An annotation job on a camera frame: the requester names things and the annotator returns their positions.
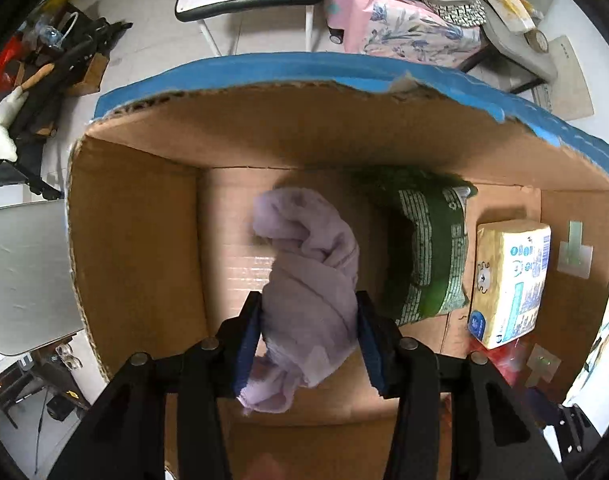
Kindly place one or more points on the grey table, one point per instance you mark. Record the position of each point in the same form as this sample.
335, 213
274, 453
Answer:
24, 280

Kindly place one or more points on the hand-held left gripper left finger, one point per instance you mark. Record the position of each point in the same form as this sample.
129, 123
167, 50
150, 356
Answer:
248, 340

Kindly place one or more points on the grey chair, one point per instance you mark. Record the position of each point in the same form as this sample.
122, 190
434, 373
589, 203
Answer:
519, 45

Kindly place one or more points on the white cloth glove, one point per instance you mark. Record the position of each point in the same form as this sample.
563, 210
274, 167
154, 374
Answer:
2, 125

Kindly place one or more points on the tape roll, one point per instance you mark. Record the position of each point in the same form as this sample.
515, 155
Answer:
538, 40

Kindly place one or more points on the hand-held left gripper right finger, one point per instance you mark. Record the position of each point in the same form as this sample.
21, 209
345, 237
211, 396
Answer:
370, 345

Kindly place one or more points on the lilac cloth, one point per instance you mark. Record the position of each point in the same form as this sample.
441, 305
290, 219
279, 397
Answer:
309, 305

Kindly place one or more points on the cardboard box with blue tape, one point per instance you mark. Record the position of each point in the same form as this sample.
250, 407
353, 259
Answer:
304, 240

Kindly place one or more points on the floral pink bag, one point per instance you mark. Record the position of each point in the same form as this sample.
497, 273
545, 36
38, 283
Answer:
414, 30

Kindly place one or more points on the green snack bag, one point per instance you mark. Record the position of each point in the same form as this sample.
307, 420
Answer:
424, 250

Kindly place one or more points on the yellow tissue pack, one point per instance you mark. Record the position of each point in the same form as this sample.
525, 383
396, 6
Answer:
511, 285

